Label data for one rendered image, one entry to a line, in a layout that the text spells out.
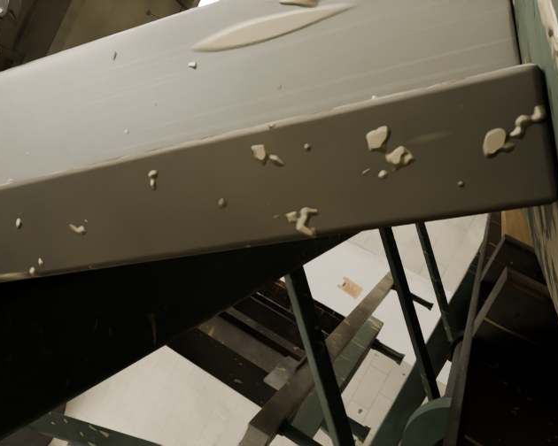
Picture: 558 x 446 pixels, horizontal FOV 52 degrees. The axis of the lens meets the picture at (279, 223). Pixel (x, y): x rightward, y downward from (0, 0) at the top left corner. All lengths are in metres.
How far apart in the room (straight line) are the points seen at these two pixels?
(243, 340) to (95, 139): 1.52
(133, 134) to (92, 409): 7.00
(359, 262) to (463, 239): 1.63
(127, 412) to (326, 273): 3.32
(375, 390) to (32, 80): 5.81
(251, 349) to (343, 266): 2.80
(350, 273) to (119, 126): 4.26
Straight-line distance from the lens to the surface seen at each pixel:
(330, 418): 0.83
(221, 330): 1.70
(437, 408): 1.33
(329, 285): 4.44
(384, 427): 2.27
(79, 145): 0.18
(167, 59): 0.16
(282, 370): 1.25
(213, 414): 6.46
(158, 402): 6.71
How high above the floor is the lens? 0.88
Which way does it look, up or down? 16 degrees up
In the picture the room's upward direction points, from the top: 62 degrees counter-clockwise
